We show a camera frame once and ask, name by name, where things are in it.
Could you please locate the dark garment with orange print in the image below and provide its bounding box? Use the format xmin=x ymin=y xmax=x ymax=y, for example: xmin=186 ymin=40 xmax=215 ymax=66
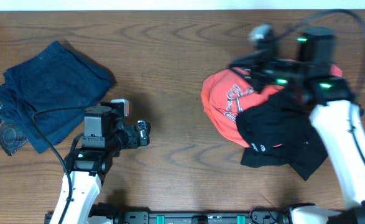
xmin=0 ymin=105 xmax=28 ymax=156

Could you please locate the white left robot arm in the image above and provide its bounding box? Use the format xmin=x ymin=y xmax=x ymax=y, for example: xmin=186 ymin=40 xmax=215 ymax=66
xmin=44 ymin=101 xmax=150 ymax=224

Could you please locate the orange soccer t-shirt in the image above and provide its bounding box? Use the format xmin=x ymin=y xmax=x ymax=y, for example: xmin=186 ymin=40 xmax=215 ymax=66
xmin=200 ymin=57 xmax=343 ymax=149

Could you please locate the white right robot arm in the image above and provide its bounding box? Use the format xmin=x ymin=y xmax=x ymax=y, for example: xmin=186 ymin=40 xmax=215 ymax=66
xmin=230 ymin=24 xmax=365 ymax=223

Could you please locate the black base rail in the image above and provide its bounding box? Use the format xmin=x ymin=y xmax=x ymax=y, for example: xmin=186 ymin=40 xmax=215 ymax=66
xmin=80 ymin=210 xmax=292 ymax=224

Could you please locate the folded navy blue garment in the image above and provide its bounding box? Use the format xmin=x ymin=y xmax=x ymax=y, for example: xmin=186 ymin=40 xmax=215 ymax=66
xmin=0 ymin=41 xmax=114 ymax=153

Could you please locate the black garment with white logos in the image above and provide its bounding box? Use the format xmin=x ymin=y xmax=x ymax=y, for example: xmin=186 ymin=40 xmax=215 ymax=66
xmin=236 ymin=88 xmax=328 ymax=181

